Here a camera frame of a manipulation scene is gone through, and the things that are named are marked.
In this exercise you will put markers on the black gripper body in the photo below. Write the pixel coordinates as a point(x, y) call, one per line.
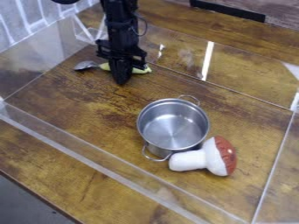
point(120, 45)

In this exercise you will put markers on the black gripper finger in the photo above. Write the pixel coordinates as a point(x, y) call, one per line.
point(126, 71)
point(112, 63)

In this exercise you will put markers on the green handled metal spoon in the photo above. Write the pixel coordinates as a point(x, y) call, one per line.
point(140, 70)

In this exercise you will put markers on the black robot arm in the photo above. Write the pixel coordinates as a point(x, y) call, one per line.
point(119, 11)

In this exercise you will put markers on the small steel pot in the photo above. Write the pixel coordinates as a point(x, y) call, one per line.
point(172, 125)

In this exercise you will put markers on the black bar in background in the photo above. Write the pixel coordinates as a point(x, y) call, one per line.
point(228, 10)

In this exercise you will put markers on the plush red white mushroom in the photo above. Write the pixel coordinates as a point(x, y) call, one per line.
point(216, 156)

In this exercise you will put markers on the clear acrylic enclosure wall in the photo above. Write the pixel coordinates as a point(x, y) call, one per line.
point(70, 145)

